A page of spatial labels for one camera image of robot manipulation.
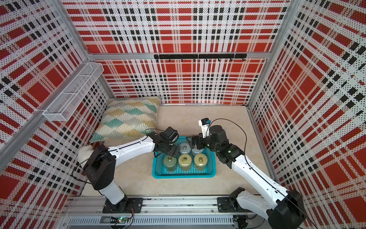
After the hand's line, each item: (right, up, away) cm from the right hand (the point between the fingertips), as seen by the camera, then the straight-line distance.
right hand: (195, 136), depth 75 cm
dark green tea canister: (-14, -16, +5) cm, 22 cm away
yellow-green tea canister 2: (+3, -14, +5) cm, 16 cm away
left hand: (-14, -10, +13) cm, 22 cm away
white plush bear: (-58, -9, -3) cm, 58 cm away
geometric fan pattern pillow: (-44, +11, +18) cm, 49 cm away
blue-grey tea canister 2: (0, -11, +11) cm, 15 cm away
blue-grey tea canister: (-6, -8, +11) cm, 15 cm away
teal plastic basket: (-21, -22, +7) cm, 31 cm away
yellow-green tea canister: (-6, -14, +5) cm, 16 cm away
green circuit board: (-36, -41, -6) cm, 55 cm away
